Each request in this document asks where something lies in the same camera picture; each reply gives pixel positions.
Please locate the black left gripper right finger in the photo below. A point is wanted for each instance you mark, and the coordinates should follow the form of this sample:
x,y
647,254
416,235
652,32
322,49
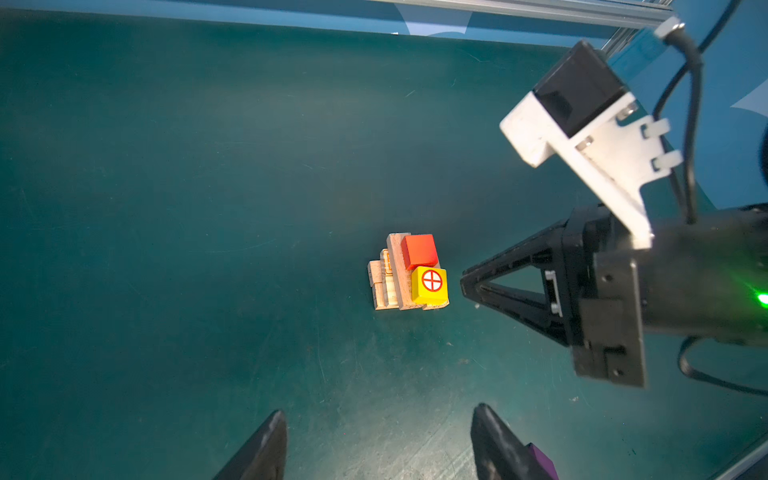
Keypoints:
x,y
498,453

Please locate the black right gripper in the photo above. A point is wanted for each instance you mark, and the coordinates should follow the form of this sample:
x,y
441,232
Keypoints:
x,y
603,278

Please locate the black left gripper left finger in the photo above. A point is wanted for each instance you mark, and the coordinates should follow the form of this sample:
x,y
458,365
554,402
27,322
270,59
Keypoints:
x,y
263,455

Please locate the purple block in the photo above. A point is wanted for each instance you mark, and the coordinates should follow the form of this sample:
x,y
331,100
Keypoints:
x,y
543,460

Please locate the yellow cube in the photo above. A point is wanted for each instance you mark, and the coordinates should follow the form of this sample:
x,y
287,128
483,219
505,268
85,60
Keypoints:
x,y
429,284

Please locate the red cube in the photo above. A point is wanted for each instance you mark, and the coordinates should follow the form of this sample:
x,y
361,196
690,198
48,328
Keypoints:
x,y
419,250

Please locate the light wood block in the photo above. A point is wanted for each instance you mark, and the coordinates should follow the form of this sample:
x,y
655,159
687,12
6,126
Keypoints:
x,y
401,276

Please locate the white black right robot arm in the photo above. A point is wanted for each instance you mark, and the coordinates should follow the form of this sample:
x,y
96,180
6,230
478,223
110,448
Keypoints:
x,y
706,280

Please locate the aluminium front rail base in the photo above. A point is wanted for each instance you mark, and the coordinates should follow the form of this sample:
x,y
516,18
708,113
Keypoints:
x,y
750,466

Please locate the aluminium right corner post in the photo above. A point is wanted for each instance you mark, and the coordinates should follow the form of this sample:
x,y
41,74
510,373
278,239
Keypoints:
x,y
618,41

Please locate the aluminium back frame rail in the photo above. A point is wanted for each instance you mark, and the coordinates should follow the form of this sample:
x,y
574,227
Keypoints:
x,y
619,14

